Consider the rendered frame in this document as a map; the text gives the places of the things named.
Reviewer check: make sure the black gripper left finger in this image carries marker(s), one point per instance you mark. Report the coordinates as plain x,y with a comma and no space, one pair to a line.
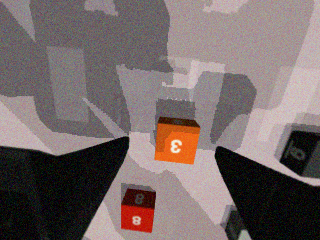
64,191

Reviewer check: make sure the orange block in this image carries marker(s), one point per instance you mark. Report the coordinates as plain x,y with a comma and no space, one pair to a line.
176,140

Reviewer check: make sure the red block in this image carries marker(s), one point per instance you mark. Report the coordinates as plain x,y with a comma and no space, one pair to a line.
137,210

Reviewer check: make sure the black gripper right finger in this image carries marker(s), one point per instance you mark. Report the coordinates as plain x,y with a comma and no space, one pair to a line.
272,205

